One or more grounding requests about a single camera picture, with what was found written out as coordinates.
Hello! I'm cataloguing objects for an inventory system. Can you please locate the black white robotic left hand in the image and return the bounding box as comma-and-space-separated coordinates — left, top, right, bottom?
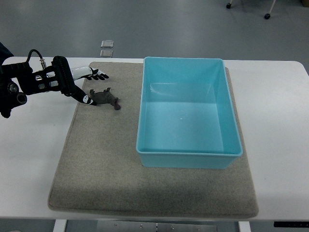
51, 56, 109, 105

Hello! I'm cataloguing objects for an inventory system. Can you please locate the brown toy hippo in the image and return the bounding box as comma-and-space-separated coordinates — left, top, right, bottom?
89, 87, 121, 110

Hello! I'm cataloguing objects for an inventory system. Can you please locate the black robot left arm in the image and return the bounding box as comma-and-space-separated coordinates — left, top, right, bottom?
0, 49, 62, 118

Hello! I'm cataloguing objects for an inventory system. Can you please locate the light blue plastic box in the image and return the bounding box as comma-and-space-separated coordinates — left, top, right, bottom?
136, 57, 243, 169

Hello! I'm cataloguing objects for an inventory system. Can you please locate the lower floor outlet plate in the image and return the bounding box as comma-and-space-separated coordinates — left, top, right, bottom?
100, 49, 113, 58

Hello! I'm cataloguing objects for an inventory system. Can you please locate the floor outlet plate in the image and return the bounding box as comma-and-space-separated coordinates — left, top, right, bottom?
100, 49, 113, 58
100, 40, 114, 48

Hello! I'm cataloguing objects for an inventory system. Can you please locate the upper floor outlet plate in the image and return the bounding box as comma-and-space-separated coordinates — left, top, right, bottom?
100, 40, 114, 48

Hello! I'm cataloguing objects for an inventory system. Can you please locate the grey felt mat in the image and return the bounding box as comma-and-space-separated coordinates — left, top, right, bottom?
48, 62, 258, 219

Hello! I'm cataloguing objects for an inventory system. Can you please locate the right cart caster wheel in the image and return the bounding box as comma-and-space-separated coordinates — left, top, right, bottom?
264, 14, 270, 20

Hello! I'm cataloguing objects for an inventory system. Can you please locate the black table control panel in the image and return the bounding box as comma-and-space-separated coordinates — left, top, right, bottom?
273, 221, 309, 228

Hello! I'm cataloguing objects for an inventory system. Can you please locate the metal table frame crossbar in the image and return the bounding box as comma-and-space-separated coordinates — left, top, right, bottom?
96, 220, 218, 232

